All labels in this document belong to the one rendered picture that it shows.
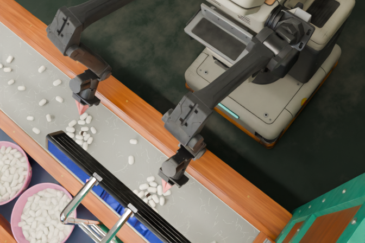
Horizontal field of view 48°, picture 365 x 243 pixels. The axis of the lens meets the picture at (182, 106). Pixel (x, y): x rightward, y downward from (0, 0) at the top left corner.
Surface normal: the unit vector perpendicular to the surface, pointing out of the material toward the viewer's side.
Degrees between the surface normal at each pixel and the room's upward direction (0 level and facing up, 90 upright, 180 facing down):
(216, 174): 0
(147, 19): 0
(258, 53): 29
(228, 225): 0
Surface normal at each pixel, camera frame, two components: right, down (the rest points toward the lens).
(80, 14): 0.30, -0.43
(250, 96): -0.13, -0.31
